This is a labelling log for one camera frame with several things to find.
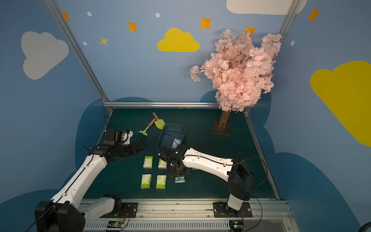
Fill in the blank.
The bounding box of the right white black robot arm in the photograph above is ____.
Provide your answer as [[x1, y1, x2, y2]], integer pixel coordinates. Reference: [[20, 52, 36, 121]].
[[158, 145, 255, 217]]

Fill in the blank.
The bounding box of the pink cherry blossom tree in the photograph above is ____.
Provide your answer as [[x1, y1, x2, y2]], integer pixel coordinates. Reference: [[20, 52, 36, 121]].
[[190, 29, 283, 134]]

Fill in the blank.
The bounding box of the right green circuit board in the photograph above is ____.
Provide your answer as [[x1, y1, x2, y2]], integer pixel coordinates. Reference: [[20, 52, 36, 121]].
[[229, 220, 244, 232]]

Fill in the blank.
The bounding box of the blue plastic storage box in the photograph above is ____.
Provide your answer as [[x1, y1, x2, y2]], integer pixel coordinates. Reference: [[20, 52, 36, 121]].
[[156, 123, 186, 151]]

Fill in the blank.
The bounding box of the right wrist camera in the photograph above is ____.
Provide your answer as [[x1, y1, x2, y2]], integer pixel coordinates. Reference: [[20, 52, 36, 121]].
[[158, 147, 175, 164]]

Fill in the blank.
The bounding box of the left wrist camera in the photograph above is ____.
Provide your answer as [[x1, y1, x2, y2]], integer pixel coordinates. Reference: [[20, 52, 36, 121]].
[[102, 129, 133, 146]]

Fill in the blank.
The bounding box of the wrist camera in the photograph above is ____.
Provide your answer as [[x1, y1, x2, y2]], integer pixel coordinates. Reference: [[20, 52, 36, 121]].
[[158, 147, 175, 164], [102, 129, 133, 146]]

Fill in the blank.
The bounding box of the aluminium rail frame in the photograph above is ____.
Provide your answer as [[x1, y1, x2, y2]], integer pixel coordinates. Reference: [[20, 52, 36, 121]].
[[80, 199, 299, 232]]

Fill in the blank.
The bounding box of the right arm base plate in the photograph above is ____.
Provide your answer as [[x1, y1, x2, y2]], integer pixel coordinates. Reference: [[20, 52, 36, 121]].
[[213, 202, 253, 218]]

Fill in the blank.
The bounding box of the left green circuit board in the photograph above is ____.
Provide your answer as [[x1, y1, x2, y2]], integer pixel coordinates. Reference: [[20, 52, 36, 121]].
[[106, 221, 124, 230]]

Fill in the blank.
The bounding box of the green pocket tissue pack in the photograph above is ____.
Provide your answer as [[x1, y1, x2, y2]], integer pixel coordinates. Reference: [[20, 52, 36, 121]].
[[143, 156, 153, 169]]

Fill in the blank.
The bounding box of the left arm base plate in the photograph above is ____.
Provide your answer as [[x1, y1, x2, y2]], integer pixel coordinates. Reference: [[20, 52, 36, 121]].
[[100, 202, 138, 218]]

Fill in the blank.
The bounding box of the green toy rake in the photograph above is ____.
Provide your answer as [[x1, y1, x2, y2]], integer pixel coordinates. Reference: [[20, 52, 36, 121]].
[[138, 118, 156, 136]]

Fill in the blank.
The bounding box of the green circuit board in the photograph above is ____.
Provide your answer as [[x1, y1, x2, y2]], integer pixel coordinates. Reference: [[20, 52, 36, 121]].
[[229, 220, 244, 232], [106, 221, 124, 230]]

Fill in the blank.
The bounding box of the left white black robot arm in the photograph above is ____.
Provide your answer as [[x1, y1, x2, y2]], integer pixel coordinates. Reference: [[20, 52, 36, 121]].
[[33, 140, 148, 232]]

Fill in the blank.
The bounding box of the blue tissue pack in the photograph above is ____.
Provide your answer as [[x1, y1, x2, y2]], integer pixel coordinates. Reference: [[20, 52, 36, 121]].
[[172, 139, 182, 149], [175, 177, 185, 183]]

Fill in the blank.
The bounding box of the green toy shovel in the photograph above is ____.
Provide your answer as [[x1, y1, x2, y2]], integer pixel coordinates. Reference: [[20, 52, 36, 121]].
[[153, 112, 166, 130]]

